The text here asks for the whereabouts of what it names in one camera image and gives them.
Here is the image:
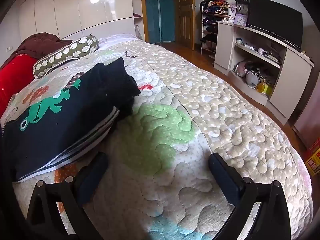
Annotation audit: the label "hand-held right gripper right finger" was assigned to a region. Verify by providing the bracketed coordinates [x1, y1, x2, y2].
[208, 152, 292, 240]

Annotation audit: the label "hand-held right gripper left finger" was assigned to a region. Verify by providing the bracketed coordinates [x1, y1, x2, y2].
[26, 152, 109, 240]

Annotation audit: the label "navy knit pants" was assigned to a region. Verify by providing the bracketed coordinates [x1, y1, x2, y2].
[87, 57, 141, 117]

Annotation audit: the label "patterned quilted bedspread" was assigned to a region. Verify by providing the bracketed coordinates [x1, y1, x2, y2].
[0, 33, 314, 240]

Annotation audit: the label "red and yellow box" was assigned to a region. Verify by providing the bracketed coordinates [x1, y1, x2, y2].
[302, 137, 320, 177]

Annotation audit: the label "yellow bottle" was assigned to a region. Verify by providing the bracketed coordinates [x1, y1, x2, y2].
[255, 80, 269, 94]

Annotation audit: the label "grey bag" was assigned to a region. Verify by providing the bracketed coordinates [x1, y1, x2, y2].
[246, 74, 259, 87]

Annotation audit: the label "white television cabinet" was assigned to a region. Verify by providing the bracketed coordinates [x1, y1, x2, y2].
[213, 21, 315, 125]

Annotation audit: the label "red pillow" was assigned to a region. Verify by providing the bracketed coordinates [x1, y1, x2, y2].
[0, 54, 38, 118]

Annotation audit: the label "green patterned bolster pillow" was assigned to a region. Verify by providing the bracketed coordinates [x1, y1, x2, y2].
[33, 35, 100, 79]

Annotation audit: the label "brown blanket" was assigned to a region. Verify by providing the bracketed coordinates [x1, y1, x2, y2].
[0, 32, 73, 68]

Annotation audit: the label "shoe rack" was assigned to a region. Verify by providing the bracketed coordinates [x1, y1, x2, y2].
[199, 0, 237, 60]

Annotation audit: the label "purple clock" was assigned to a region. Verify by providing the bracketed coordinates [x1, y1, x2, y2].
[234, 14, 248, 27]

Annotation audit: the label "wooden door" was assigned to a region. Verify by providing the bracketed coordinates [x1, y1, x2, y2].
[174, 0, 195, 50]

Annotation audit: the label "black television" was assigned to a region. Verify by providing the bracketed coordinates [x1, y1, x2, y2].
[247, 0, 303, 52]

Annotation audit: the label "white glossy wardrobe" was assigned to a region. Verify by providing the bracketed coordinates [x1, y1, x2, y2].
[17, 0, 145, 42]

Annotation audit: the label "dark ornate clock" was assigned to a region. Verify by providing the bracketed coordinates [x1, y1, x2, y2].
[236, 0, 250, 15]

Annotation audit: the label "blue door curtain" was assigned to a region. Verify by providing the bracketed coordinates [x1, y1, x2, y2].
[144, 0, 175, 44]

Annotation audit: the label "pile of clothes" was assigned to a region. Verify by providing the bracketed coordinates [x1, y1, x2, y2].
[201, 0, 237, 15]

